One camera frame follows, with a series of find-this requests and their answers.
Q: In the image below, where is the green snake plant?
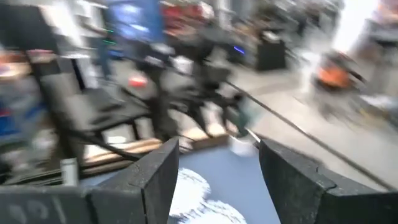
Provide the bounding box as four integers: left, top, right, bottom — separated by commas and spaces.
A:
231, 99, 262, 138

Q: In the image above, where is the white square planter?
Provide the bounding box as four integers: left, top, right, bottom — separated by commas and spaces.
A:
229, 136, 256, 157

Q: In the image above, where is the white cylinder post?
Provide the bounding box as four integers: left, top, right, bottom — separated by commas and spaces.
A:
60, 157, 78, 187

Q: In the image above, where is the orange object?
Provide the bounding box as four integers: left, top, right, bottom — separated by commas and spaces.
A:
313, 51, 366, 91

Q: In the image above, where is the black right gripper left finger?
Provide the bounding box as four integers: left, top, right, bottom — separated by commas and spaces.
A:
0, 138, 180, 224

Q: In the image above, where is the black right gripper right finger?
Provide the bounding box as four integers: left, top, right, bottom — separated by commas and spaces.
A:
259, 139, 398, 224

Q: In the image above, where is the blue panel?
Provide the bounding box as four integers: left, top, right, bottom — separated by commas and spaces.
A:
105, 0, 165, 44

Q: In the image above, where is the black-framed wooden shelf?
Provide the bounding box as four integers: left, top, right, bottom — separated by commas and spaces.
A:
30, 58, 231, 187

